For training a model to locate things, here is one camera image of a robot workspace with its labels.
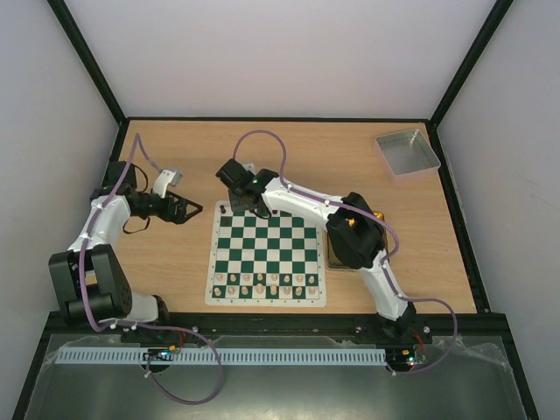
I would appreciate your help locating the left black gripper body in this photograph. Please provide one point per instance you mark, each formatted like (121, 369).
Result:
(160, 213)

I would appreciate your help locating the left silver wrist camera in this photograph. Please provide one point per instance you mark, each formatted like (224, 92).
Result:
(165, 179)

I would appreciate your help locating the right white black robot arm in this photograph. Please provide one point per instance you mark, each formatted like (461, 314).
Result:
(356, 236)

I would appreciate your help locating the silver tin lid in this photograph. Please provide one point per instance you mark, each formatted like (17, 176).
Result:
(406, 154)

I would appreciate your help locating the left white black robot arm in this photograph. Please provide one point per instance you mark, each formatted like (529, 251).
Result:
(89, 282)

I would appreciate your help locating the gold tin with dark pieces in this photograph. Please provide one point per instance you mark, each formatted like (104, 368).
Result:
(333, 262)

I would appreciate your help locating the green white chess board mat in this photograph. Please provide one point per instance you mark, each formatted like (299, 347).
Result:
(283, 245)

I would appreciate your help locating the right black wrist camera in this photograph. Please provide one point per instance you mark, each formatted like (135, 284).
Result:
(234, 175)

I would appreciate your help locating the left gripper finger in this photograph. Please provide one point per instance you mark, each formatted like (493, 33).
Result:
(182, 216)
(182, 204)

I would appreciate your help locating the black mounting rail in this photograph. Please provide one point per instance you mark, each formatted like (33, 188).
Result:
(359, 329)

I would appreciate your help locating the grey slotted cable duct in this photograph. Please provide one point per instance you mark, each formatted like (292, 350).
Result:
(228, 356)

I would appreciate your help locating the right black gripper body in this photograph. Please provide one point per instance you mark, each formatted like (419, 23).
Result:
(238, 200)

